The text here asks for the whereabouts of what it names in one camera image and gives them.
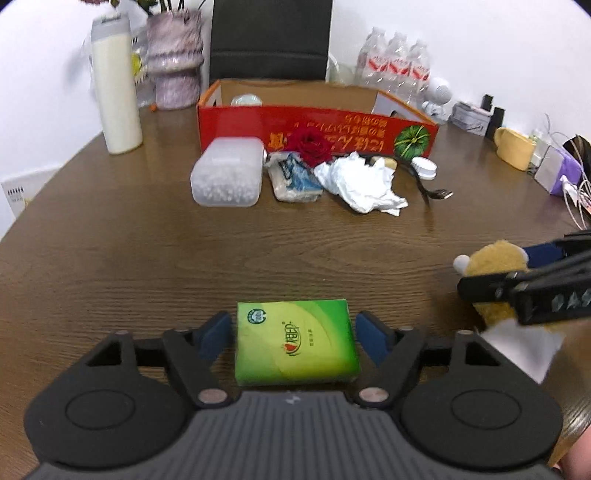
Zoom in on red rose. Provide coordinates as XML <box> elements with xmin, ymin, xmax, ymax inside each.
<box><xmin>287</xmin><ymin>129</ymin><xmax>334</xmax><ymax>166</ymax></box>

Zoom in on yellow mug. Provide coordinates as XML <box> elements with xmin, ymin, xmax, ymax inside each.
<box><xmin>494</xmin><ymin>128</ymin><xmax>537</xmax><ymax>172</ymax></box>

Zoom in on smiley plastic bag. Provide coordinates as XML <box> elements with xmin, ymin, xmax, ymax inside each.
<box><xmin>130</xmin><ymin>34</ymin><xmax>154</xmax><ymax>108</ymax></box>

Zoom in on red cardboard box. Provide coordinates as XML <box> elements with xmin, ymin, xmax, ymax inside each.
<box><xmin>196</xmin><ymin>78</ymin><xmax>439</xmax><ymax>161</ymax></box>

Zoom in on blue white snack packet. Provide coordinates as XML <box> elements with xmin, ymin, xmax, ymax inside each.
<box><xmin>267</xmin><ymin>152</ymin><xmax>325</xmax><ymax>203</ymax></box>

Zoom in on grey tin box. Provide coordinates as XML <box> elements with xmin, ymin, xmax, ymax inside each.
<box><xmin>450</xmin><ymin>102</ymin><xmax>491</xmax><ymax>134</ymax></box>

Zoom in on white robot speaker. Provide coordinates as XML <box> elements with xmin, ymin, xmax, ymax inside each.
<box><xmin>421</xmin><ymin>78</ymin><xmax>454</xmax><ymax>123</ymax></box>

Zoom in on clear glass with straw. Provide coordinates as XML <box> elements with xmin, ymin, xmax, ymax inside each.
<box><xmin>327</xmin><ymin>54</ymin><xmax>357</xmax><ymax>86</ymax></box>

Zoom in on purple box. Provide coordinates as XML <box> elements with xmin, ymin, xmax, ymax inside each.
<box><xmin>534</xmin><ymin>147</ymin><xmax>587</xmax><ymax>197</ymax></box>

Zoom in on wooden desktop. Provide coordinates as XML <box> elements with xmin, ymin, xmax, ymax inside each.
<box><xmin>0</xmin><ymin>80</ymin><xmax>591</xmax><ymax>467</ymax></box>

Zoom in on small clear jar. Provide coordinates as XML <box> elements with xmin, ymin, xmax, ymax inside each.
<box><xmin>529</xmin><ymin>129</ymin><xmax>551</xmax><ymax>167</ymax></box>

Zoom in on white cables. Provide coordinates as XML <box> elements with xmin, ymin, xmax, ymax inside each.
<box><xmin>544</xmin><ymin>114</ymin><xmax>591</xmax><ymax>228</ymax></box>

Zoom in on dried rose bouquet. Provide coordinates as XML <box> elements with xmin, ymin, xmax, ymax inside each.
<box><xmin>81</xmin><ymin>0</ymin><xmax>208</xmax><ymax>14</ymax></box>

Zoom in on translucent plastic container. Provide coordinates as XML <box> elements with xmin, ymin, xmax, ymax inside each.
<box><xmin>190</xmin><ymin>137</ymin><xmax>265</xmax><ymax>207</ymax></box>

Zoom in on white board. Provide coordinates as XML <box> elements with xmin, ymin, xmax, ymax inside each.
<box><xmin>0</xmin><ymin>168</ymin><xmax>62</xmax><ymax>230</ymax></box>

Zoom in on black usb cable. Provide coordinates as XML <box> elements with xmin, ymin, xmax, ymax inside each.
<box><xmin>365</xmin><ymin>157</ymin><xmax>454</xmax><ymax>201</ymax></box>

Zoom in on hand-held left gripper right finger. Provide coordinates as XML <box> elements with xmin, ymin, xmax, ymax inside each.
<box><xmin>355</xmin><ymin>311</ymin><xmax>502</xmax><ymax>408</ymax></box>

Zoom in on dark pouch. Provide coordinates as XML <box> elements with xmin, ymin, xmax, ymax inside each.
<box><xmin>563</xmin><ymin>135</ymin><xmax>591</xmax><ymax>168</ymax></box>

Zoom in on white tumbler bottle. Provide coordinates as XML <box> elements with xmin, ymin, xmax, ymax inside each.
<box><xmin>90</xmin><ymin>16</ymin><xmax>144</xmax><ymax>154</ymax></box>

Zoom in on yellow plush toy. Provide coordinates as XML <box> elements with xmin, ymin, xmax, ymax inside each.
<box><xmin>453</xmin><ymin>239</ymin><xmax>565</xmax><ymax>385</ymax></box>

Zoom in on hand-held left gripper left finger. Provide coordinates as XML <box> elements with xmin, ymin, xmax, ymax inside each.
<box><xmin>88</xmin><ymin>311</ymin><xmax>234</xmax><ymax>408</ymax></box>

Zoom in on white tissue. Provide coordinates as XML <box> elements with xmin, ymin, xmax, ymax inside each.
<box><xmin>315</xmin><ymin>151</ymin><xmax>409</xmax><ymax>217</ymax></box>

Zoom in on green tissue packet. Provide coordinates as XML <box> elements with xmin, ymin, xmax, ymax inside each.
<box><xmin>235</xmin><ymin>299</ymin><xmax>362</xmax><ymax>387</ymax></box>

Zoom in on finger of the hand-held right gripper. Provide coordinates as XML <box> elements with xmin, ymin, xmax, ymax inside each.
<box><xmin>525</xmin><ymin>229</ymin><xmax>591</xmax><ymax>267</ymax></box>
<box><xmin>457</xmin><ymin>255</ymin><xmax>591</xmax><ymax>326</ymax></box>

